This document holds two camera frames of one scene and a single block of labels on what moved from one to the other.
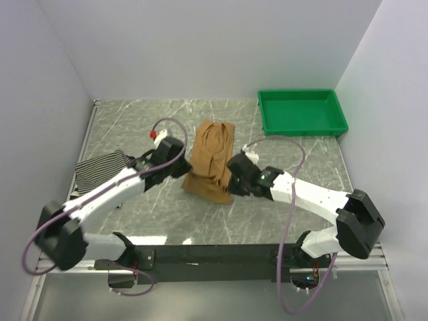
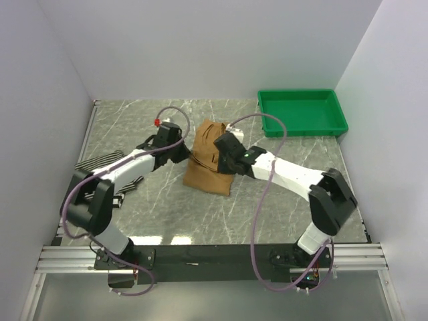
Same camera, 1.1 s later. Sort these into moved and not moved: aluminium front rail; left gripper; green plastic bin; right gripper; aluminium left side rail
Moved: left gripper; right gripper
Not moved: aluminium left side rail; green plastic bin; aluminium front rail
